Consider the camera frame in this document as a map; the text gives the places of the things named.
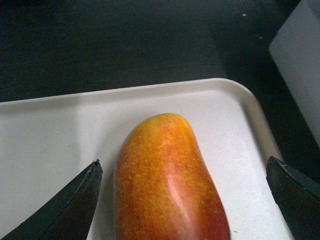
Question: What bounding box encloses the dark red mango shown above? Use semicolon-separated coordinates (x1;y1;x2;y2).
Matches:
113;113;231;240

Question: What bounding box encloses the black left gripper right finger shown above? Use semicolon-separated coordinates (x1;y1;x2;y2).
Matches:
266;156;320;240

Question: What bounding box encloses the black checkout counter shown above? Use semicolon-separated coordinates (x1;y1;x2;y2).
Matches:
0;0;320;181

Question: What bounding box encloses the beige plastic tray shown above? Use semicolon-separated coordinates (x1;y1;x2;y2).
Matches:
0;78;293;240

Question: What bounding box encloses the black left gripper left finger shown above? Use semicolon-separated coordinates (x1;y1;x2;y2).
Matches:
3;159;103;240

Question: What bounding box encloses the white checkout scale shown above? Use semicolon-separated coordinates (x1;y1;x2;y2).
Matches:
269;0;320;142

